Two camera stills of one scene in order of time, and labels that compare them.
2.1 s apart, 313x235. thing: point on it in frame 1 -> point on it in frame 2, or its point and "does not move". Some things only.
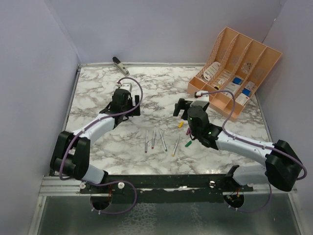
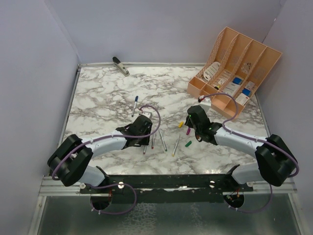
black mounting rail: x=169 y=188 does not move
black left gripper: x=135 y=100 -> x=144 y=142
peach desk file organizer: x=234 y=66 does not move
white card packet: x=232 y=87 does not move
